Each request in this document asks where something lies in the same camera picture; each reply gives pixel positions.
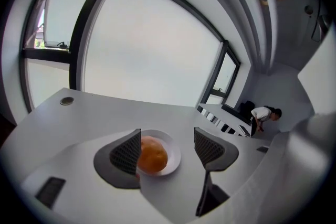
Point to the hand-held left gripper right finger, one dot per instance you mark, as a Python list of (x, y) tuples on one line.
[(249, 162)]

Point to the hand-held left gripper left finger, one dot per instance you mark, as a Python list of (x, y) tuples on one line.
[(78, 178)]

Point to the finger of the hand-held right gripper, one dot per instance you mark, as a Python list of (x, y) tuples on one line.
[(319, 29)]

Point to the white round plate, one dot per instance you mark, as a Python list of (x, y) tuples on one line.
[(173, 149)]

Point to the round smoke detector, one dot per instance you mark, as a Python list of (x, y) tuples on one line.
[(309, 9)]

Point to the black phone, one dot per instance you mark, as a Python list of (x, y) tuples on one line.
[(244, 130)]

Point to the black office chair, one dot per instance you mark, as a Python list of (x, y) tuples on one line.
[(248, 107)]

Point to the long white table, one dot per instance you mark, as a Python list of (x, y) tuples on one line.
[(218, 112)]

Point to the grey table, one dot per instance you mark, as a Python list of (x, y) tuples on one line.
[(105, 118)]

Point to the round table grommet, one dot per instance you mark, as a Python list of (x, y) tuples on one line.
[(67, 101)]

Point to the large frosted window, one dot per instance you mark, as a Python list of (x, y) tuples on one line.
[(149, 47)]

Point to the window with open pane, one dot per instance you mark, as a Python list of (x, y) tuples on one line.
[(65, 13)]

